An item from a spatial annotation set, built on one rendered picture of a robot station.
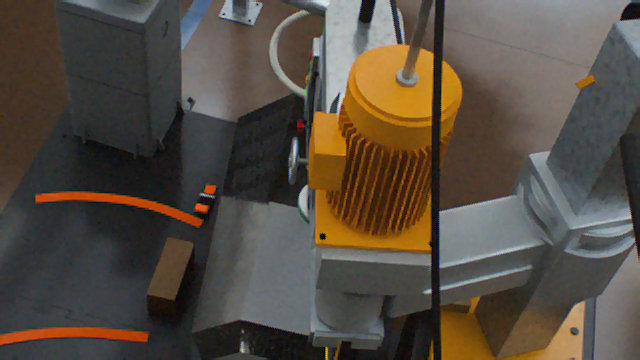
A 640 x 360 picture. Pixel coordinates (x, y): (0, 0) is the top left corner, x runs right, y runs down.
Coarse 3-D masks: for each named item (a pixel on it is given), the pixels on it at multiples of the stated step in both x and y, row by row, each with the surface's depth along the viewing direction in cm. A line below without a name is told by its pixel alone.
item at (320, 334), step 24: (312, 96) 263; (312, 120) 263; (312, 192) 263; (312, 216) 258; (312, 240) 253; (312, 264) 250; (312, 288) 245; (312, 312) 240; (312, 336) 238; (336, 336) 236; (360, 336) 237
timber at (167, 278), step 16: (176, 240) 380; (160, 256) 374; (176, 256) 375; (192, 256) 381; (160, 272) 369; (176, 272) 370; (160, 288) 364; (176, 288) 365; (160, 304) 366; (176, 304) 367
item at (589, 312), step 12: (588, 300) 312; (420, 312) 301; (588, 312) 308; (408, 324) 340; (420, 324) 297; (588, 324) 305; (396, 336) 376; (408, 336) 332; (420, 336) 294; (588, 336) 302; (396, 348) 372; (408, 348) 318; (420, 348) 291; (588, 348) 299
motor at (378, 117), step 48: (384, 48) 181; (336, 96) 192; (384, 96) 172; (432, 96) 174; (336, 144) 182; (384, 144) 177; (336, 192) 195; (384, 192) 188; (336, 240) 196; (384, 240) 198
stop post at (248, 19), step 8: (232, 0) 490; (240, 0) 488; (248, 0) 493; (224, 8) 497; (232, 8) 495; (240, 8) 492; (248, 8) 498; (256, 8) 501; (224, 16) 493; (232, 16) 494; (240, 16) 495; (248, 16) 495; (256, 16) 496; (248, 24) 492
